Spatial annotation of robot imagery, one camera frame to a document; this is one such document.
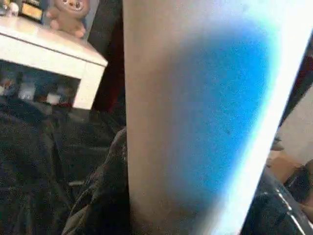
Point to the small white figurine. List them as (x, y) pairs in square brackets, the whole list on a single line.
[(12, 8)]

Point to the dark board with red frame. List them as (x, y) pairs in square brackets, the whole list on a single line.
[(107, 61)]

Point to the beige plush toy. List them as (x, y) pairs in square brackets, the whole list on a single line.
[(66, 17)]

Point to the white cabinet with glass doors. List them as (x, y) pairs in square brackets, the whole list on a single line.
[(49, 49)]

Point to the white plastic table leg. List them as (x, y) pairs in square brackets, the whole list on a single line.
[(195, 98)]

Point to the black mat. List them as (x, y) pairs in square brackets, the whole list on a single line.
[(36, 159)]

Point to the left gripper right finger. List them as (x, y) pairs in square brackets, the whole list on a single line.
[(269, 215)]

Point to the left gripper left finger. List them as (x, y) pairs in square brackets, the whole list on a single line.
[(105, 200)]

